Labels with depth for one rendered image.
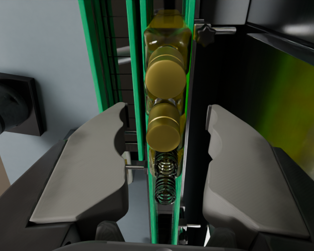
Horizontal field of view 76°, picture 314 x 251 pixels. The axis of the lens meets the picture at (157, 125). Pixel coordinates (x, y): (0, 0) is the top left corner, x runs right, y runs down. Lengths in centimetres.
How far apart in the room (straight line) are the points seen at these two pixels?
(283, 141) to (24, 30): 64
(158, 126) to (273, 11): 25
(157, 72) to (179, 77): 2
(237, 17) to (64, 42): 44
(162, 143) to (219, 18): 31
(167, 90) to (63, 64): 52
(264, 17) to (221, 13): 9
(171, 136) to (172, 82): 5
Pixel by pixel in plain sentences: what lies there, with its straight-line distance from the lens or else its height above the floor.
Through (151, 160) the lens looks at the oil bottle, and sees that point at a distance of 32.
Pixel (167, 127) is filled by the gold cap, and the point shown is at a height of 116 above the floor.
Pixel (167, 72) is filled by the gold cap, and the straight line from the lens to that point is 16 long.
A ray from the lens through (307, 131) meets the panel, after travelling 21.
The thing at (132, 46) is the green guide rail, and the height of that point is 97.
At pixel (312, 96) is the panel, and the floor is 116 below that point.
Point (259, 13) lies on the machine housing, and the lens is 41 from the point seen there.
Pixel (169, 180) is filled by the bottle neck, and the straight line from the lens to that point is 29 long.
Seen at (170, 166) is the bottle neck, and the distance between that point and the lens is 26.
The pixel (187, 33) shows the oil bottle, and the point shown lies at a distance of 24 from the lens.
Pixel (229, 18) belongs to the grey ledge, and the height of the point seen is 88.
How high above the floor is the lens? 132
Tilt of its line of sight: 57 degrees down
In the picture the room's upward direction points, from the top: 175 degrees counter-clockwise
